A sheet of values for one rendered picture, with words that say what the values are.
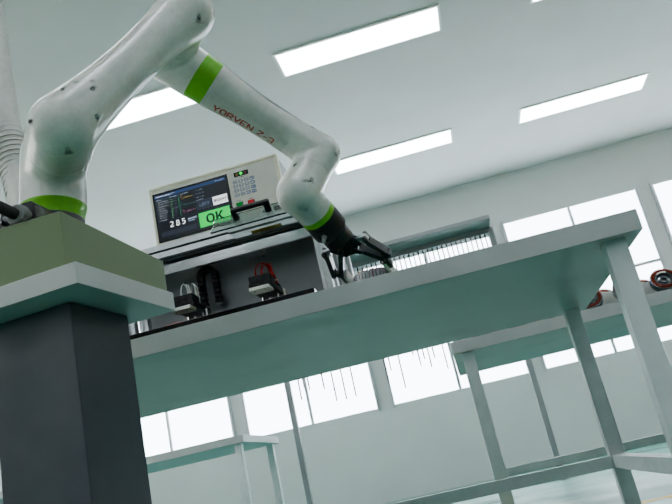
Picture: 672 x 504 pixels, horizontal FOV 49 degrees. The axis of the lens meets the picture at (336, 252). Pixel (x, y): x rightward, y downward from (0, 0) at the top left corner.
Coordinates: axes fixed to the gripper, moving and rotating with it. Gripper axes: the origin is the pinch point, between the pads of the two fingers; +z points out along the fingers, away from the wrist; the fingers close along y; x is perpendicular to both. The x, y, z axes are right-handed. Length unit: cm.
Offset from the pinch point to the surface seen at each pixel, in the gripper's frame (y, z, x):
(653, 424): -46, 608, 293
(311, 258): -30.0, 8.7, 27.6
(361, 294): 5.2, -12.4, -17.4
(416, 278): 18.0, -8.5, -14.6
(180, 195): -59, -26, 40
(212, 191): -49, -22, 40
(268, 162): -30, -18, 47
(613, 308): 35, 121, 64
